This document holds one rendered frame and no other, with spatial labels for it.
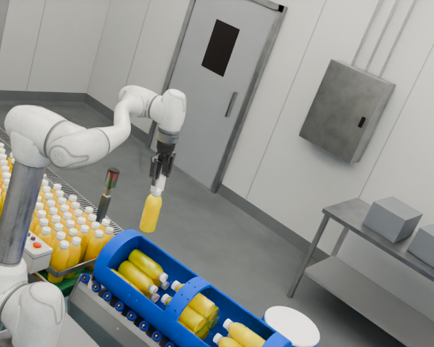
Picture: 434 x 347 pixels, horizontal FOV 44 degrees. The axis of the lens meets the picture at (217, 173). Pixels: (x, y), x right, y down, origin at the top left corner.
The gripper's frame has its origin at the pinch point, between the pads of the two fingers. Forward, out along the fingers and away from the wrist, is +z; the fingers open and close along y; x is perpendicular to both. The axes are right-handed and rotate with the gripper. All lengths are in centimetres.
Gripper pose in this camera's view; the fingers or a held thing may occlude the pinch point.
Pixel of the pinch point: (158, 184)
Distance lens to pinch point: 229.5
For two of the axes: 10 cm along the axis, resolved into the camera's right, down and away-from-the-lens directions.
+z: -2.2, 8.8, 4.2
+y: 6.0, -2.2, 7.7
